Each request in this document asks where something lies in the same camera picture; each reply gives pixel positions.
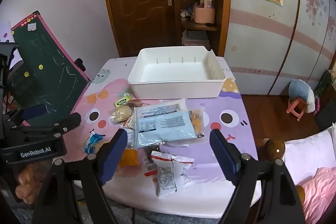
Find clear bag yellow puffs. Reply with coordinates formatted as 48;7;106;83
109;105;132;123

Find yellow green candy packet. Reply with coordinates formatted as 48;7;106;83
114;95;131;107

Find person's left hand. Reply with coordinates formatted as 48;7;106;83
15;160;52;205

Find orange snack packet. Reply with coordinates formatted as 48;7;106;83
119;149;139;167

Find blue white candy wrapper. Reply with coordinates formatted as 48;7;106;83
83;132;105;155

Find brown wooden bed knob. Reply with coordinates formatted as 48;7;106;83
263;139;285;161

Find light blue snack bag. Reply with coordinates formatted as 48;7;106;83
134;99;198;148

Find white red snack packet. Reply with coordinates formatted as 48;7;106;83
150;151;195;197

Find pink white bedding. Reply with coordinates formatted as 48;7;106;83
282;124;335;223

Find small pink stool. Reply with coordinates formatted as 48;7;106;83
286;98;306;121

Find blue white plush cushion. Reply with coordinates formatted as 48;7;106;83
288;79;315;113

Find white plastic storage bin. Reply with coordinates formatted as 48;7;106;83
127;46;226;100

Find folded towels stack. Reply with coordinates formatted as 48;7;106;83
182;30;210;48

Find green chalkboard pink frame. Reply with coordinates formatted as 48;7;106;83
8;11;91;126

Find pink handled basket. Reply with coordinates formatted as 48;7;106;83
193;0;215;24

